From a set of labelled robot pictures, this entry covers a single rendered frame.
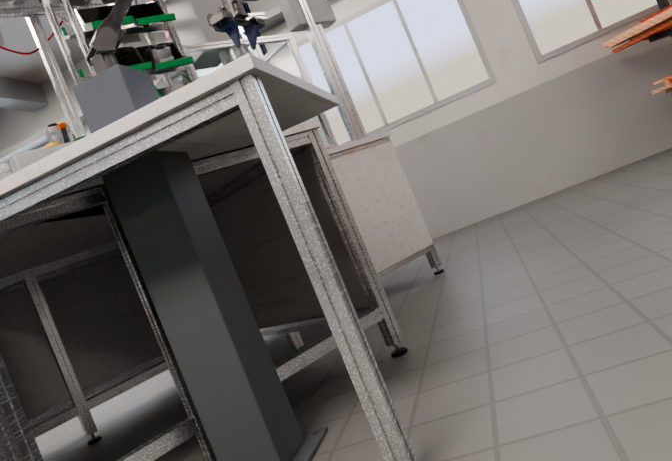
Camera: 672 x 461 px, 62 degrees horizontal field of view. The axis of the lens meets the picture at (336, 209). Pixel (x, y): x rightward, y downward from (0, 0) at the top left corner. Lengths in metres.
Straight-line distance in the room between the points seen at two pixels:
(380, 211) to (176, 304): 1.80
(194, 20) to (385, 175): 1.28
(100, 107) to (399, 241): 1.96
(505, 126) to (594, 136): 0.72
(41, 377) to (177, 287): 1.92
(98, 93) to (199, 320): 0.60
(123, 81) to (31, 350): 2.03
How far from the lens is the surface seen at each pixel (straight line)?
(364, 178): 3.02
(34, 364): 3.26
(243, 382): 1.41
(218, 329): 1.39
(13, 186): 1.35
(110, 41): 1.58
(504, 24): 5.27
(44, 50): 3.23
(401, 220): 3.12
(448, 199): 5.13
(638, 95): 5.32
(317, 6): 3.41
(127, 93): 1.46
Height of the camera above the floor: 0.52
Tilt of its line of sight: 1 degrees up
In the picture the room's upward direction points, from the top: 22 degrees counter-clockwise
